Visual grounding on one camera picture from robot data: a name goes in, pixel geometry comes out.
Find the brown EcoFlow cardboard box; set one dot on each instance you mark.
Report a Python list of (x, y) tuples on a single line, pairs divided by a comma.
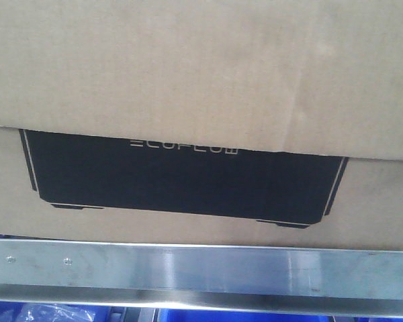
[(261, 123)]

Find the blue storage bin right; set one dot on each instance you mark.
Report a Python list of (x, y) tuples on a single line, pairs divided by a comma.
[(180, 315)]

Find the blue bin with plastic bag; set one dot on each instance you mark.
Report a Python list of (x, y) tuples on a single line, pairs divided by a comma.
[(25, 312)]

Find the metal shelf rail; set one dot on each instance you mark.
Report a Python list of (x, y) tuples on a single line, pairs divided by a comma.
[(368, 283)]

